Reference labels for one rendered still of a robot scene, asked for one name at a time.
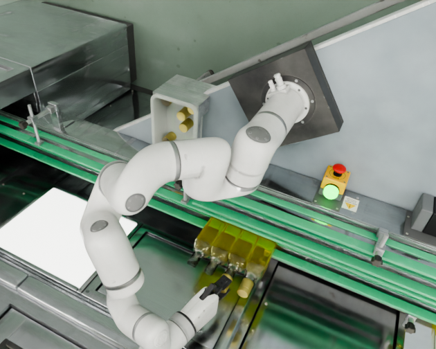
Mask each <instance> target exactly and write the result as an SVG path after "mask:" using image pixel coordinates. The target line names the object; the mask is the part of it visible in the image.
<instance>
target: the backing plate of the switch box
mask: <svg viewBox="0 0 436 349"><path fill-rule="evenodd" d="M411 221H412V211H408V210H407V211H406V220H405V226H404V232H403V235H404V236H407V237H409V238H412V239H415V240H418V241H420V242H424V243H426V244H429V245H432V246H434V247H436V237H434V236H431V235H429V234H426V233H423V232H420V231H417V230H414V229H412V228H411Z"/></svg>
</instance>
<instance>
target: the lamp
mask: <svg viewBox="0 0 436 349"><path fill-rule="evenodd" d="M339 191H340V190H339V187H338V186H337V185H335V184H327V185H326V186H325V187H324V190H323V194H324V196H325V197H326V198H328V199H335V198H337V196H338V194H339Z"/></svg>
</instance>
